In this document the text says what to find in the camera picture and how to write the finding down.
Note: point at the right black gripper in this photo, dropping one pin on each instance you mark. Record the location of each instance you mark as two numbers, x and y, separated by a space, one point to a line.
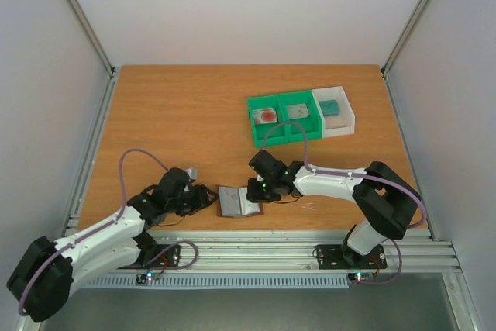
255 190

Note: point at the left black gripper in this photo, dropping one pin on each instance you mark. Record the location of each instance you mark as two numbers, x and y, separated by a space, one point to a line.
202 200

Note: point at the silver credit card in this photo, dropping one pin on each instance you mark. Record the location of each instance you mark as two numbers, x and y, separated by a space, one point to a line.
229 200

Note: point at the brown leather card holder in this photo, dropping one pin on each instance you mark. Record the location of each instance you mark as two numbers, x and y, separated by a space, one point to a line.
249 208

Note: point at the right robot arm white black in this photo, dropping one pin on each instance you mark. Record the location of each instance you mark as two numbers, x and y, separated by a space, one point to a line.
389 205

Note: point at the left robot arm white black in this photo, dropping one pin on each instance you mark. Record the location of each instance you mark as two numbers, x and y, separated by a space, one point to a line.
50 271

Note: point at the red white card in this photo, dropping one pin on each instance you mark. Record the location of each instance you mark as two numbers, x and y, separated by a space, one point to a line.
265 116

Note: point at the grey card in bin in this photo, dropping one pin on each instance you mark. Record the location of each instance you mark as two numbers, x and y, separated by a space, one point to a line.
297 111

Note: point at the teal card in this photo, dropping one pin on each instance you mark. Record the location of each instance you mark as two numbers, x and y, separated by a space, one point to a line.
329 107

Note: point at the green double bin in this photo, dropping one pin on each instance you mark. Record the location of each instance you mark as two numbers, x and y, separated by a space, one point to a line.
312 125

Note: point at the white bin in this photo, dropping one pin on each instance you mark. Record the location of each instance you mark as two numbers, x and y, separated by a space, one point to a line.
344 123

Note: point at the left controller board with leds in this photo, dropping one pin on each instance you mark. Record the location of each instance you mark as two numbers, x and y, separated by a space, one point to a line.
146 279

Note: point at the controller board with leds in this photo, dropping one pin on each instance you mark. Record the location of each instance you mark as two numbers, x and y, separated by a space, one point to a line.
146 279
361 276

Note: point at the right controller board with leds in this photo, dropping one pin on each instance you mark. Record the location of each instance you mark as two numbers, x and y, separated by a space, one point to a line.
361 276

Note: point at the left aluminium upright profile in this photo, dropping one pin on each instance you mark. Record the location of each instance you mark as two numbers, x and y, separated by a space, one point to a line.
86 26

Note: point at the aluminium upright profile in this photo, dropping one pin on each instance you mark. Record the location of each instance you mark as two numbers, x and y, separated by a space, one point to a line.
409 28
86 26

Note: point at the right aluminium upright profile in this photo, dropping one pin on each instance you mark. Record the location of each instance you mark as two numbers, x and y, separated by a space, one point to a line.
409 28

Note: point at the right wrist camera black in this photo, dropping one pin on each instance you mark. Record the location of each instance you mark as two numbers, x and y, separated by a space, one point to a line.
267 166

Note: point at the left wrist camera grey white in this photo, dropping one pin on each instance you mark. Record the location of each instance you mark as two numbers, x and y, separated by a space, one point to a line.
192 175

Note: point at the aluminium front rail frame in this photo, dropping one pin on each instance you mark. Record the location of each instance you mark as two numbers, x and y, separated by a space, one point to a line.
278 251

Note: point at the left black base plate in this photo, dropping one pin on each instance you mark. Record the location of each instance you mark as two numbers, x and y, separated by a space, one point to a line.
164 258

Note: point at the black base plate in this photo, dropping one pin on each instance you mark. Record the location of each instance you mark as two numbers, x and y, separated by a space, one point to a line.
164 258
337 256

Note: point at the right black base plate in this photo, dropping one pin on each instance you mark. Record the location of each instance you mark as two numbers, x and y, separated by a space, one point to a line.
337 256

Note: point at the blue slotted cable duct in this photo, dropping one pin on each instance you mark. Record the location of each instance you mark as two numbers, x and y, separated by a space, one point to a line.
174 281

